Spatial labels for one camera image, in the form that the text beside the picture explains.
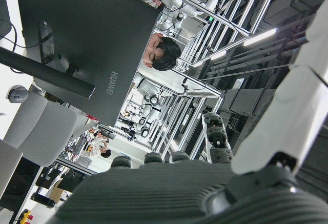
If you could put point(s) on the silver laptop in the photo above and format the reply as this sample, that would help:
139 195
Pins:
7 165

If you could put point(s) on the white humanoid robot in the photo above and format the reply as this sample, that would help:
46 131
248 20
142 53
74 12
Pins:
176 2

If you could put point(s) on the black Huawei monitor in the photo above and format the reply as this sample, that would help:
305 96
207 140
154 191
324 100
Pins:
89 29

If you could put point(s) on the grey computer mouse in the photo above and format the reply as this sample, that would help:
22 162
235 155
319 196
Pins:
18 94

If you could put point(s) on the short ceiling light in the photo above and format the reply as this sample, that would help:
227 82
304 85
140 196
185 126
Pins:
218 55

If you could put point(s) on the yellow box red buttons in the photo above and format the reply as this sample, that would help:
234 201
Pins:
25 216

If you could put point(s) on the long ceiling light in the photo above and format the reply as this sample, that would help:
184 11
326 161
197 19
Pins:
260 37

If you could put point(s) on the aluminium frame cell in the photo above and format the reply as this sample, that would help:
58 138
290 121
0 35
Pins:
205 11

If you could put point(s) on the person in white shirt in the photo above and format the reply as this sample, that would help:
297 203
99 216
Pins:
94 147

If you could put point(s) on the black monitor stand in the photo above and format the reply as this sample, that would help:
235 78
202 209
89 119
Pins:
38 71

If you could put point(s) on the person with black hair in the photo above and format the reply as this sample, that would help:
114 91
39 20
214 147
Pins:
164 52

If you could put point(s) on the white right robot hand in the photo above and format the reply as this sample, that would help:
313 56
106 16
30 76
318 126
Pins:
166 193

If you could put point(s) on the grey office chair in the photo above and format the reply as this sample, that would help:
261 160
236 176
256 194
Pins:
43 129

